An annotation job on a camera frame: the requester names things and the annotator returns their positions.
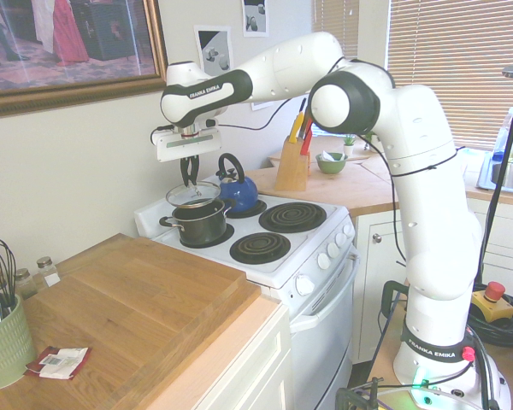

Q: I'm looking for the white electric stove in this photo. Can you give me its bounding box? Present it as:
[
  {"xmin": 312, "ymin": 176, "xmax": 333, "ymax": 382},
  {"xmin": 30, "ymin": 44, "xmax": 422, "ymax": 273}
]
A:
[{"xmin": 134, "ymin": 173, "xmax": 363, "ymax": 410}]

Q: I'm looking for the black camera stand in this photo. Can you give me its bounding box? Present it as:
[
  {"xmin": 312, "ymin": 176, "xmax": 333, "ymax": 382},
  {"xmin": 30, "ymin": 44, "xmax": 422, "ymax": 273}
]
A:
[{"xmin": 476, "ymin": 63, "xmax": 513, "ymax": 288}]

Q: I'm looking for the black cooking pot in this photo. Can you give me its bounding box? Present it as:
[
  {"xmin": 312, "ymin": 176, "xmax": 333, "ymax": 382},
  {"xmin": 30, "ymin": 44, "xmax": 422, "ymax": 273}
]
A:
[{"xmin": 159, "ymin": 198, "xmax": 237, "ymax": 248}]

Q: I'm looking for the red sauce packet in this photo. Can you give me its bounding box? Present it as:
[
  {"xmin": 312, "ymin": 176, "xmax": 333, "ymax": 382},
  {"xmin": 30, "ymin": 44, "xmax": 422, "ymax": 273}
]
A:
[{"xmin": 24, "ymin": 346, "xmax": 91, "ymax": 380}]

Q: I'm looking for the glass pot lid black handle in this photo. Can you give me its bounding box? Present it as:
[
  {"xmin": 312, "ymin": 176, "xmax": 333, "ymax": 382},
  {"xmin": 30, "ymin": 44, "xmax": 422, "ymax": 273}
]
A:
[{"xmin": 165, "ymin": 181, "xmax": 221, "ymax": 209}]

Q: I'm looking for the large wooden butcher block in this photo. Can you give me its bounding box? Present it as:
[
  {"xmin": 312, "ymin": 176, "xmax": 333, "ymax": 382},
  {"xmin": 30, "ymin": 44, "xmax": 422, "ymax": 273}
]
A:
[{"xmin": 23, "ymin": 232, "xmax": 262, "ymax": 410}]

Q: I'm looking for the wooden knife block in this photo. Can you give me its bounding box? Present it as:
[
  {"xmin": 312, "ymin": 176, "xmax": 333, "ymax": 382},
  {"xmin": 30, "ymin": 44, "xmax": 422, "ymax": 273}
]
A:
[{"xmin": 274, "ymin": 135, "xmax": 312, "ymax": 192}]

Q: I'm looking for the black coiled cable bundle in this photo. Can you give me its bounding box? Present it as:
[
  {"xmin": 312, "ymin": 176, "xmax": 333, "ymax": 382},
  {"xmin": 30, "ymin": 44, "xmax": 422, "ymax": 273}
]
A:
[{"xmin": 469, "ymin": 294, "xmax": 513, "ymax": 348}]

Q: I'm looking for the green bowl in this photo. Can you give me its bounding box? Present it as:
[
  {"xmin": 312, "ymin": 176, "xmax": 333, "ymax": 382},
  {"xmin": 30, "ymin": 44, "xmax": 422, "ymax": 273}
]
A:
[{"xmin": 315, "ymin": 151, "xmax": 349, "ymax": 175}]

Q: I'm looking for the green ceramic utensil holder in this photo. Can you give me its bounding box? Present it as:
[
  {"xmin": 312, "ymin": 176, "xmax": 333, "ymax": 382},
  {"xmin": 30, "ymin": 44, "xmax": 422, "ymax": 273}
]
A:
[{"xmin": 0, "ymin": 293, "xmax": 38, "ymax": 391}]

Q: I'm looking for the wide wooden window blind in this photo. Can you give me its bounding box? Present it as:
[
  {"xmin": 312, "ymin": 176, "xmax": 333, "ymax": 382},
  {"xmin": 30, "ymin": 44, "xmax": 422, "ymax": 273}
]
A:
[{"xmin": 383, "ymin": 0, "xmax": 513, "ymax": 151}]

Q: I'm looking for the narrow wooden window blind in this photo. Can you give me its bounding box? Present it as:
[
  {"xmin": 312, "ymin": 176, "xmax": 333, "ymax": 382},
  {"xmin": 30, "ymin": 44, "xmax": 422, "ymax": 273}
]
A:
[{"xmin": 310, "ymin": 0, "xmax": 361, "ymax": 138}]

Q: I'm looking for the black metal clamp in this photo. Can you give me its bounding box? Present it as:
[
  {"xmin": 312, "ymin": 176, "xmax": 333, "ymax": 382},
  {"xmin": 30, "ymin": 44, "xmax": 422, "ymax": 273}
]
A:
[{"xmin": 335, "ymin": 378, "xmax": 386, "ymax": 410}]

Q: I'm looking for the white kitchen cabinet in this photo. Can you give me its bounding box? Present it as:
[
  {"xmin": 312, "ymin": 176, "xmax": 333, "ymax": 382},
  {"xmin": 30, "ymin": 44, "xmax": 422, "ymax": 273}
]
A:
[{"xmin": 351, "ymin": 198, "xmax": 513, "ymax": 365}]

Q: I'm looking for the blue kettle black handle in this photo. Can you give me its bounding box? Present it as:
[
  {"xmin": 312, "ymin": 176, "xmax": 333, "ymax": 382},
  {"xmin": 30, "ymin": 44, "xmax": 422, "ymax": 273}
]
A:
[{"xmin": 215, "ymin": 152, "xmax": 259, "ymax": 214}]

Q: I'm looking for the white base cabinet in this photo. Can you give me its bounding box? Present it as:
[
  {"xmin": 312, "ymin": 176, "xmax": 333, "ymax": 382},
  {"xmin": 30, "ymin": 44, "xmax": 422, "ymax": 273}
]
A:
[{"xmin": 147, "ymin": 284, "xmax": 292, "ymax": 410}]

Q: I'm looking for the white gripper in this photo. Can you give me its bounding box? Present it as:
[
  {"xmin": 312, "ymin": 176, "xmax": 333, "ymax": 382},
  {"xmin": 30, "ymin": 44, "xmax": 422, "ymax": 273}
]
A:
[{"xmin": 150, "ymin": 126, "xmax": 222, "ymax": 187}]

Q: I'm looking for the white sauce packet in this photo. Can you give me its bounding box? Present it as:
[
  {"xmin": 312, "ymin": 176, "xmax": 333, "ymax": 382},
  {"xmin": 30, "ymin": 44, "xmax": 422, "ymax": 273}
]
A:
[{"xmin": 38, "ymin": 347, "xmax": 90, "ymax": 379}]

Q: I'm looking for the glass shaker metal cap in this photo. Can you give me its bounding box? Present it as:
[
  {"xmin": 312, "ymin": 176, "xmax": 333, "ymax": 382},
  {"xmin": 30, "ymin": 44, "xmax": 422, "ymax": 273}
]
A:
[
  {"xmin": 36, "ymin": 255, "xmax": 62, "ymax": 288},
  {"xmin": 15, "ymin": 267, "xmax": 38, "ymax": 300}
]

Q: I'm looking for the black wire whisk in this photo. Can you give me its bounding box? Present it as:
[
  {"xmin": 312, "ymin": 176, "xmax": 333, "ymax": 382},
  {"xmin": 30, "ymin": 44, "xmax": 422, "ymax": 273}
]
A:
[{"xmin": 0, "ymin": 217, "xmax": 19, "ymax": 332}]

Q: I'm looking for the red handled knife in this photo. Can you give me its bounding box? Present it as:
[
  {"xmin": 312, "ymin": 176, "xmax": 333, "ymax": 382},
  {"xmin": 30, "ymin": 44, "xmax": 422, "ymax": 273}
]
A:
[{"xmin": 299, "ymin": 114, "xmax": 315, "ymax": 155}]

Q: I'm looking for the gold framed painting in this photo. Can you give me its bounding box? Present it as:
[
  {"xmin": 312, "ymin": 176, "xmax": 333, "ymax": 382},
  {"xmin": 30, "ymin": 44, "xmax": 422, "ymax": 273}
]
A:
[{"xmin": 0, "ymin": 0, "xmax": 173, "ymax": 120}]

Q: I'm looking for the black coil burner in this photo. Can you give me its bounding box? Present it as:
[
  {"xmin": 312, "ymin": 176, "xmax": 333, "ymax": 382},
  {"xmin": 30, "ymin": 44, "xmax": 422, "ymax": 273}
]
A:
[
  {"xmin": 227, "ymin": 198, "xmax": 268, "ymax": 220},
  {"xmin": 258, "ymin": 202, "xmax": 327, "ymax": 234},
  {"xmin": 229, "ymin": 231, "xmax": 292, "ymax": 265}
]

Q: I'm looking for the steel sink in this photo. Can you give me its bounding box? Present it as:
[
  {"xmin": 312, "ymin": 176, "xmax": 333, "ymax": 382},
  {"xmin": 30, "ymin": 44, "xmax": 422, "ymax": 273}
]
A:
[{"xmin": 475, "ymin": 149, "xmax": 513, "ymax": 193}]

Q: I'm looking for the yellow handled knife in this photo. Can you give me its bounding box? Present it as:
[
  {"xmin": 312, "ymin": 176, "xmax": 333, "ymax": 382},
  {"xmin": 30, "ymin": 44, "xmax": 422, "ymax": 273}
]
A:
[{"xmin": 288, "ymin": 108, "xmax": 307, "ymax": 142}]

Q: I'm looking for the red yellow emergency stop button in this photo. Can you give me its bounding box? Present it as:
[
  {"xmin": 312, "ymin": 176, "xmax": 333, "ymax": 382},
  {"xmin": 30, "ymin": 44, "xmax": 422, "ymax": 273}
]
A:
[{"xmin": 472, "ymin": 281, "xmax": 513, "ymax": 324}]

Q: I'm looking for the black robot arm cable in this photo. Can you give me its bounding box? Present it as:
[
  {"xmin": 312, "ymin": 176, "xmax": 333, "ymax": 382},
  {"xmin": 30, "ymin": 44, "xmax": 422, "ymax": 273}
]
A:
[{"xmin": 217, "ymin": 57, "xmax": 458, "ymax": 268}]

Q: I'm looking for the clear soap bottle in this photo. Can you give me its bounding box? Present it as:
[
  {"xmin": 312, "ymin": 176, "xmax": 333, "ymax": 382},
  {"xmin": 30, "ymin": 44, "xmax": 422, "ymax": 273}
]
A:
[{"xmin": 492, "ymin": 107, "xmax": 513, "ymax": 164}]

